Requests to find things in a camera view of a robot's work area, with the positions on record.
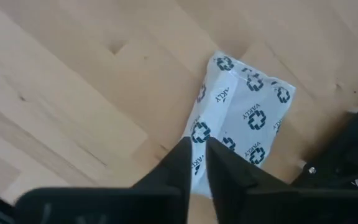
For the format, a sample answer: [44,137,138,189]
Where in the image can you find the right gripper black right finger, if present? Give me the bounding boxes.
[206,138,358,224]

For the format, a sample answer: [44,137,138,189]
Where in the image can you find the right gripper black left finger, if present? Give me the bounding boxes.
[13,136,193,224]

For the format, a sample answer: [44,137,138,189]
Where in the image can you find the white package with cross print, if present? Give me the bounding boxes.
[181,50,297,199]

